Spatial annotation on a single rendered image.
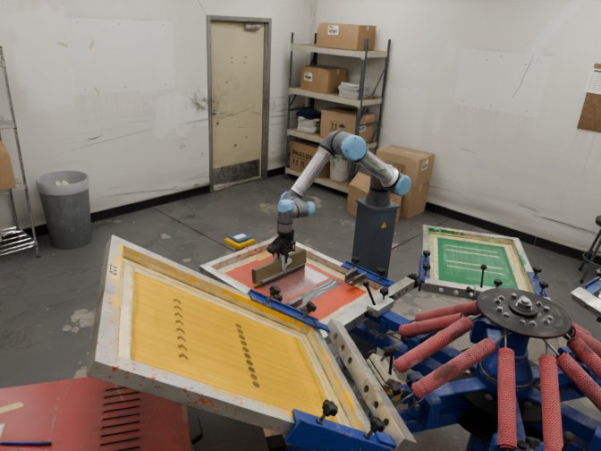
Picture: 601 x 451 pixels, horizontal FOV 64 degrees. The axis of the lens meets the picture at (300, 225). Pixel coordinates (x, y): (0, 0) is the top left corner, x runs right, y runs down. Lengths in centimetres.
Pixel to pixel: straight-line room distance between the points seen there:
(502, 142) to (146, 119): 393
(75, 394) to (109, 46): 425
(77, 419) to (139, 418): 17
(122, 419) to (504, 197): 501
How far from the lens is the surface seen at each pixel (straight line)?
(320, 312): 223
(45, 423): 161
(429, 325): 192
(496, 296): 186
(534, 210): 584
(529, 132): 571
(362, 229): 290
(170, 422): 152
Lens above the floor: 218
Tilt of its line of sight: 23 degrees down
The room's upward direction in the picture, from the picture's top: 3 degrees clockwise
